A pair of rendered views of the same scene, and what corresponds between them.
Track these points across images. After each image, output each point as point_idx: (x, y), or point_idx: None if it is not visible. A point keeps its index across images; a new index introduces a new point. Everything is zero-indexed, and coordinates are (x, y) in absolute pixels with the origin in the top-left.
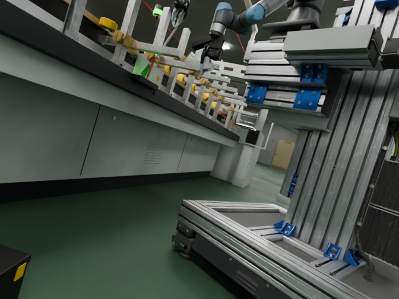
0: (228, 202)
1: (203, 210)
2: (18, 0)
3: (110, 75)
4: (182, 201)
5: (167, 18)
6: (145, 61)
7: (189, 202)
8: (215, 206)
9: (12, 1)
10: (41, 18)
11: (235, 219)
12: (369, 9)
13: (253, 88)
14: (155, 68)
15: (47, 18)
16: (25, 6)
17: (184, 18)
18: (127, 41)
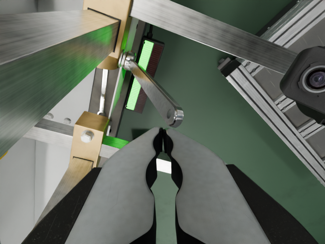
0: (292, 20)
1: (242, 93)
2: (2, 213)
3: (116, 137)
4: (225, 77)
5: (21, 114)
6: (118, 83)
7: (232, 79)
8: (259, 67)
9: (7, 212)
10: (4, 188)
11: (276, 74)
12: None
13: None
14: (131, 28)
15: (0, 186)
16: (4, 205)
17: (254, 191)
18: (98, 160)
